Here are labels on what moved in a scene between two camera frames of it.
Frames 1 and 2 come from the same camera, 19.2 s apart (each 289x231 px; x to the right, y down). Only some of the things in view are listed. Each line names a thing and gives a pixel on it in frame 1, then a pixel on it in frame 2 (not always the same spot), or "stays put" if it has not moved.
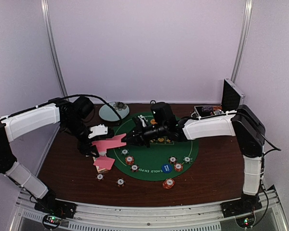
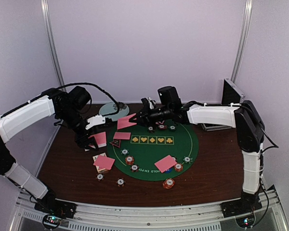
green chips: [124, 151] stays put
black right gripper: [138, 137] -> [144, 115]
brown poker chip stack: [120, 182] stays put
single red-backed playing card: [115, 141] -> [124, 121]
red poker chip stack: [168, 183] stays put
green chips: [188, 159] stays put
